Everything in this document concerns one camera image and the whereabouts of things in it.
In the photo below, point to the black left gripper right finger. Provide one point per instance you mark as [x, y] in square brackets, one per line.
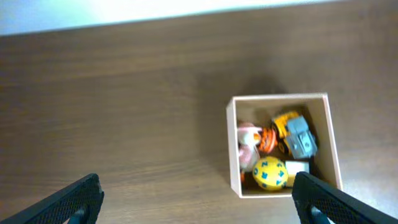
[318, 202]

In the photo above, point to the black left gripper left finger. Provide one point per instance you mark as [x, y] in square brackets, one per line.
[79, 202]

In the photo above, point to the colourful puzzle cube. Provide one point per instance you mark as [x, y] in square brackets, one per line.
[294, 167]

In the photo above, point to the yellow ball with blue letters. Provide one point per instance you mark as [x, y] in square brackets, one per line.
[270, 173]

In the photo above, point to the yellow and grey toy truck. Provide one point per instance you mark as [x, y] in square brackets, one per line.
[294, 136]

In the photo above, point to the orange round lattice toy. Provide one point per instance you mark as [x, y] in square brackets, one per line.
[268, 140]

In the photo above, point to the white duck toy pink hat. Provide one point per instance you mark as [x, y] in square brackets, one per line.
[248, 138]

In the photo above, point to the white open cardboard box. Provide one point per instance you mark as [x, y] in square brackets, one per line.
[259, 109]

